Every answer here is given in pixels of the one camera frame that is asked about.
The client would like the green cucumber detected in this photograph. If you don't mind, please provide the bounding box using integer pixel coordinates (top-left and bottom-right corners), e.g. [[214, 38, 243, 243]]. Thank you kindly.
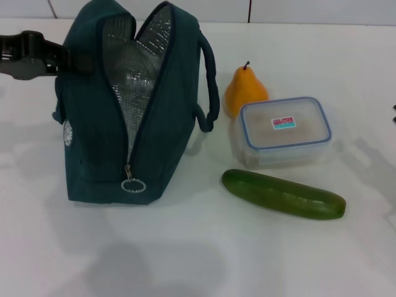
[[221, 168, 347, 221]]

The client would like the dark teal insulated lunch bag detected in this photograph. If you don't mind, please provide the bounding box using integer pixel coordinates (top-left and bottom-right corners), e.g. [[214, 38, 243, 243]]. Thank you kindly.
[[51, 0, 221, 207]]

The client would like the clear food container blue seal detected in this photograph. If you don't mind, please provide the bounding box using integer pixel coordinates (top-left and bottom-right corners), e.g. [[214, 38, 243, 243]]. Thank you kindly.
[[230, 96, 338, 170]]

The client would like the orange pear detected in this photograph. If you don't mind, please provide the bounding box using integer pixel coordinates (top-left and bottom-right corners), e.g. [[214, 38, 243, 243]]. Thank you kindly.
[[225, 61, 269, 118]]

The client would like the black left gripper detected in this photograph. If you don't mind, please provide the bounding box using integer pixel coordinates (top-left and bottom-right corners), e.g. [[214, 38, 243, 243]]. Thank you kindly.
[[0, 30, 97, 80]]

